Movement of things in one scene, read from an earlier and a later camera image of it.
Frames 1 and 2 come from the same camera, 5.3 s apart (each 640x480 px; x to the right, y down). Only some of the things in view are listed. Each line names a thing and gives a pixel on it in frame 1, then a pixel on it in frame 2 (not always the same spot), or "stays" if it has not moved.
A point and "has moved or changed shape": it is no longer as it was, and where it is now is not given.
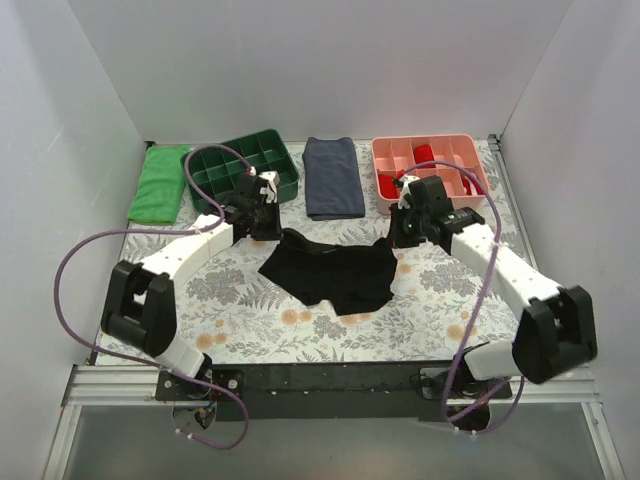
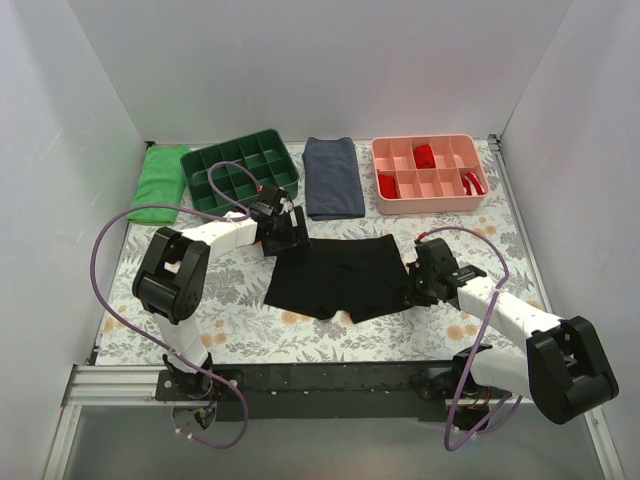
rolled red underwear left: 387,186 stays
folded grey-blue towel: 333,182 stays
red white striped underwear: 467,185 stays
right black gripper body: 400,234 → 420,285
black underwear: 349,278 has moved or changed shape
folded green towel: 158,195 stays
